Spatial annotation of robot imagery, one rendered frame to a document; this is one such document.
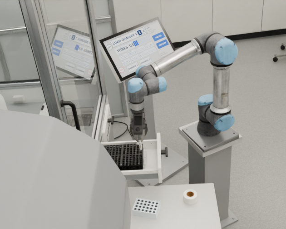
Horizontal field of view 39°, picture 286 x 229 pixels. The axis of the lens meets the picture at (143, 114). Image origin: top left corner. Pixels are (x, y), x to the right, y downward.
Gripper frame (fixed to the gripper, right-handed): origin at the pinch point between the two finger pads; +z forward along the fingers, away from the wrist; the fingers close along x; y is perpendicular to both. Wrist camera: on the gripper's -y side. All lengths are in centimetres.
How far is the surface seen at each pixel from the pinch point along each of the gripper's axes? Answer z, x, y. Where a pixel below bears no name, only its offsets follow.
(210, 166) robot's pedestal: 39, -41, 20
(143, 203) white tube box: 18.2, -1.2, -27.0
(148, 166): 14.0, -4.1, -4.8
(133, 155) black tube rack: 7.9, 3.9, -2.2
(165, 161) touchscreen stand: 94, -14, 88
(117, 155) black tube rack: 8.0, 12.2, -1.9
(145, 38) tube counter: -14, -3, 96
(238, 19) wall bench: 64, -111, 306
